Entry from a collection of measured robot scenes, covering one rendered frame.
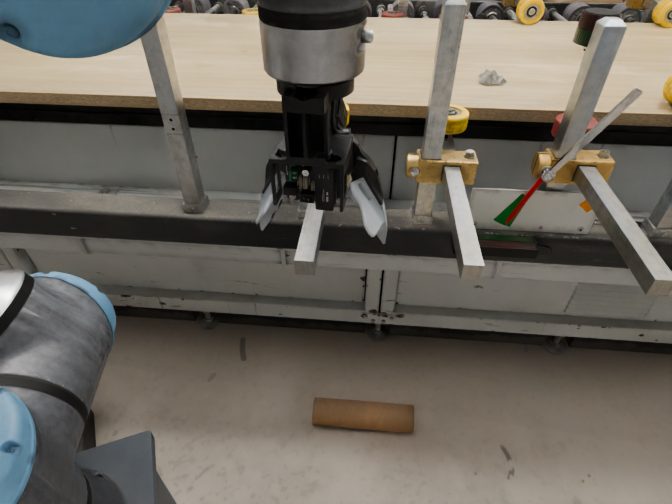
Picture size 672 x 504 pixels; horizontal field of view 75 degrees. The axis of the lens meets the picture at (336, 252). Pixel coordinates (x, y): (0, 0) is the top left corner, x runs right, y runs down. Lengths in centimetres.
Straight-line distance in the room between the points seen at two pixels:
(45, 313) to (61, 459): 17
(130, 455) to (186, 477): 65
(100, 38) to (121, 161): 110
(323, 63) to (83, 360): 47
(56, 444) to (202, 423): 93
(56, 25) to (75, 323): 48
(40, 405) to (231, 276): 99
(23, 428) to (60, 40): 40
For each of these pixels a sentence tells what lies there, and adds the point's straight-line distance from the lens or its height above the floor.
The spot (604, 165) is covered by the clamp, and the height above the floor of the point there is 86.
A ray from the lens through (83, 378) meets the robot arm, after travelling 65.
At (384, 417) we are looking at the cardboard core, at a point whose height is 8.
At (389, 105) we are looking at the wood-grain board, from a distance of 101.
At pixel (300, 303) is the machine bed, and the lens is 151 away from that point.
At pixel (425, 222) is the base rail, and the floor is 71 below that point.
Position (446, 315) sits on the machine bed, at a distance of 152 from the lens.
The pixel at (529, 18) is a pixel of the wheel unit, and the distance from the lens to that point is 179.
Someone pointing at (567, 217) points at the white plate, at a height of 74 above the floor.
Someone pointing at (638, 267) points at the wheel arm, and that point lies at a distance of 76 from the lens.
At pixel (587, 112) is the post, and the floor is 96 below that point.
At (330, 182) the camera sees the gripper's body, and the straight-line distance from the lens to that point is 41.
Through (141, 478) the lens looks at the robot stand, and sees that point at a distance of 78.
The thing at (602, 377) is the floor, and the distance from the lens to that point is 177.
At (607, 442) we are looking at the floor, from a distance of 163.
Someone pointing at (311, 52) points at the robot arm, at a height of 117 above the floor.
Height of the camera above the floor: 127
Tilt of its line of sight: 40 degrees down
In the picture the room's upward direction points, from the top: straight up
